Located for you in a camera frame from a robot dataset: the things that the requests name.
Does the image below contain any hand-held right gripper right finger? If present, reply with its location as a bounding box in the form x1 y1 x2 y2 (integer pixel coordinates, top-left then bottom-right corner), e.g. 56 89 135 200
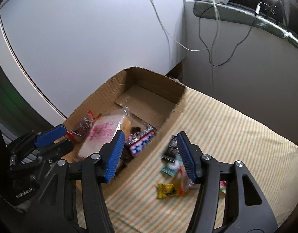
176 131 279 233

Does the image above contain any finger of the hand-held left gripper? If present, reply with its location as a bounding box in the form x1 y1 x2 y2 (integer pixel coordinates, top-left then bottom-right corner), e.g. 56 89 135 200
40 139 74 162
8 124 67 162

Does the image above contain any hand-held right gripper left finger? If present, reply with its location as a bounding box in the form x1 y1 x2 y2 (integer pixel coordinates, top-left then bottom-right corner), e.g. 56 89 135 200
30 130 126 233

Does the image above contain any small dark snack packet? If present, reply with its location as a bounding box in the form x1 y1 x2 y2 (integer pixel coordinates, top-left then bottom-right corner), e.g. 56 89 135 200
162 135 180 162

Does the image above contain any bread packet with pink print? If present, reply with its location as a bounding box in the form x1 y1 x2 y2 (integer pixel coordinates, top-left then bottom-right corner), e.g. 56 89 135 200
77 114 132 162

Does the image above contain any dark chocolate bar wrapper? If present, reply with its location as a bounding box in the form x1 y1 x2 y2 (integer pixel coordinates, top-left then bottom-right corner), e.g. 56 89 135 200
126 124 156 156

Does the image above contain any red-topped bag of dark snacks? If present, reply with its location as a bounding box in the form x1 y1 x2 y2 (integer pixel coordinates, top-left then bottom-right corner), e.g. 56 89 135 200
66 110 97 142

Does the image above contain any cardboard box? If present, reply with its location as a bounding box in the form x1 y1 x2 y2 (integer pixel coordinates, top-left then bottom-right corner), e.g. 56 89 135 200
54 66 187 192

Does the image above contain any clear bag of red snacks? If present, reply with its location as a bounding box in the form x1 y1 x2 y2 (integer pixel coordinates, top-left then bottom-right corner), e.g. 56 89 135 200
174 165 200 192

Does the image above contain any dark wrapped candy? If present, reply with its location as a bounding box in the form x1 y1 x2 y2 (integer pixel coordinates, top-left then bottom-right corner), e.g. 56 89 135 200
120 150 134 169

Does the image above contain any green snack packet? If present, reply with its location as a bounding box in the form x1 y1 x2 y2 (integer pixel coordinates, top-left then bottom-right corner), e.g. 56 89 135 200
161 155 182 176

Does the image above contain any yellow candy packet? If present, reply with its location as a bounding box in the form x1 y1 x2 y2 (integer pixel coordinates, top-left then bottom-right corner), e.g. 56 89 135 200
157 183 186 199

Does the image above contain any striped blanket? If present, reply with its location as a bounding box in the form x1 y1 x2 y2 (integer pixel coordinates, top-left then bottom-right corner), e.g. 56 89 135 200
76 87 298 233

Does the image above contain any white cabinet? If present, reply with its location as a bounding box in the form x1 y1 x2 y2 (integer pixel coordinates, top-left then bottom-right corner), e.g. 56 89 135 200
0 0 188 127

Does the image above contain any grey windowsill mat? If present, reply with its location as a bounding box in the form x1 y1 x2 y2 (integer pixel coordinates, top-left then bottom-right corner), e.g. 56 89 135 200
193 0 298 51

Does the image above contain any black ring light cable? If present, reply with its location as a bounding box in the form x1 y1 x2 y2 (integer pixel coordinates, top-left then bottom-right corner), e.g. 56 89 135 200
199 2 261 67

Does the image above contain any long white cable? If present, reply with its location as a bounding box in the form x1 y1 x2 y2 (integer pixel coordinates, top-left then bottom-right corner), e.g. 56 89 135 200
142 0 210 52

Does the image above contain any white power strip cable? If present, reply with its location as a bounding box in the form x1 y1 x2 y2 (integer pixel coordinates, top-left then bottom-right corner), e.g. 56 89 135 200
211 0 221 90

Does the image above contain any ring light stand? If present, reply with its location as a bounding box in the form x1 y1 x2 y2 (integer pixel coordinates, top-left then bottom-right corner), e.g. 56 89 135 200
251 0 285 25

